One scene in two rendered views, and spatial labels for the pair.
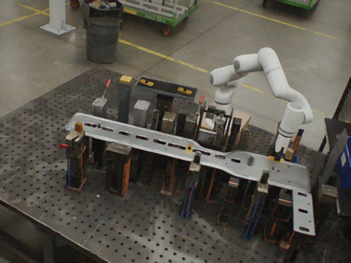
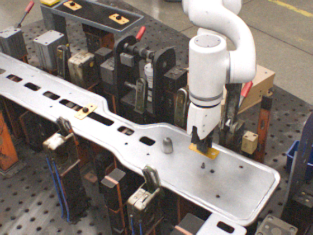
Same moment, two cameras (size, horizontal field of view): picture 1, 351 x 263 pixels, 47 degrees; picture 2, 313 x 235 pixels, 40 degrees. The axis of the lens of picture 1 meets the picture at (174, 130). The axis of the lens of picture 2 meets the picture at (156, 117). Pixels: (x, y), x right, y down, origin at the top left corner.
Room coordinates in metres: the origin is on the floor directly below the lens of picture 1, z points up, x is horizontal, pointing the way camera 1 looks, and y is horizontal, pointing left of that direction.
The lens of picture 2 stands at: (0.92, -0.90, 1.91)
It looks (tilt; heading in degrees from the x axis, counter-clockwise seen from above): 40 degrees down; 31
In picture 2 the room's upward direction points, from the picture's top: 4 degrees counter-clockwise
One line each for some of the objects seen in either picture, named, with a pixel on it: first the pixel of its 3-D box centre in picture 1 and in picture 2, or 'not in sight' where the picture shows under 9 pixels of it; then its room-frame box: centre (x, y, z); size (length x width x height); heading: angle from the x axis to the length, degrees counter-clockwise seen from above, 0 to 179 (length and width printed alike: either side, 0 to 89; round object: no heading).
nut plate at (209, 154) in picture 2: (276, 159); (204, 148); (1.72, -0.56, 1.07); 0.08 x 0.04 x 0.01; 83
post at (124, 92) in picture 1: (123, 110); (61, 49); (2.17, 0.34, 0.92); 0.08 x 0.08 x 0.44; 83
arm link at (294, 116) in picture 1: (293, 116); (208, 65); (1.72, -0.57, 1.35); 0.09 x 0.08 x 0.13; 116
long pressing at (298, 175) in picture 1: (185, 149); (80, 111); (1.77, -0.08, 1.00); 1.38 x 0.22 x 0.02; 83
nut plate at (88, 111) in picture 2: (189, 148); (85, 109); (1.78, -0.10, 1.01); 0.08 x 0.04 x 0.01; 173
